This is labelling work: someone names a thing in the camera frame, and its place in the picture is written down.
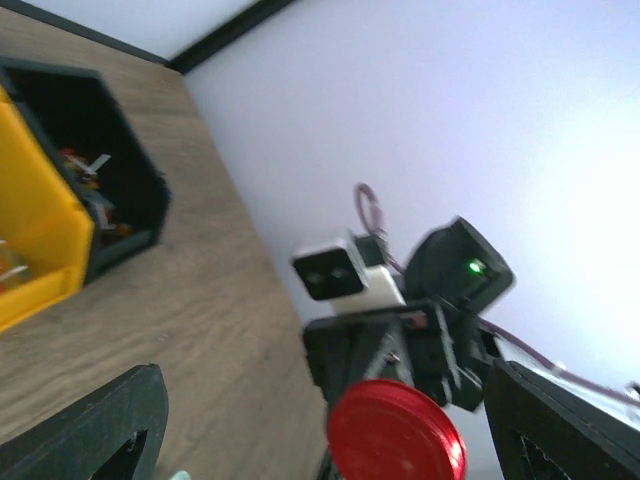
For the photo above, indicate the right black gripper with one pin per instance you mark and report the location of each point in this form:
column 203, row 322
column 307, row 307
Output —
column 443, row 352

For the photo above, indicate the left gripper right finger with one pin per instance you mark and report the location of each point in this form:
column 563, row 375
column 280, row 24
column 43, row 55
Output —
column 541, row 430

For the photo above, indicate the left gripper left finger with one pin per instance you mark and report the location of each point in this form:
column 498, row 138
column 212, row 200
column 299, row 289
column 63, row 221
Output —
column 115, row 432

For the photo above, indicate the clear plastic jar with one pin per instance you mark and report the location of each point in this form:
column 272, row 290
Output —
column 181, row 475

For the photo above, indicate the red jar lid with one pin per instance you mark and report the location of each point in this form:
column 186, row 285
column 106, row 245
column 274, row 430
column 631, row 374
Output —
column 385, row 429

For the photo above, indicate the orange candy bin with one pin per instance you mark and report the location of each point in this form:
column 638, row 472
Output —
column 44, row 227

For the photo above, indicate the black candy bin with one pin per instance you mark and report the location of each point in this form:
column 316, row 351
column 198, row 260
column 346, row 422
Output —
column 83, row 131

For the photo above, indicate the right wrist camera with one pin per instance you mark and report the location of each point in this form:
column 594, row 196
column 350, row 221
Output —
column 350, row 272

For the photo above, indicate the black enclosure frame post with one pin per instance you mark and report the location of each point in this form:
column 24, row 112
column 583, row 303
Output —
column 181, row 35

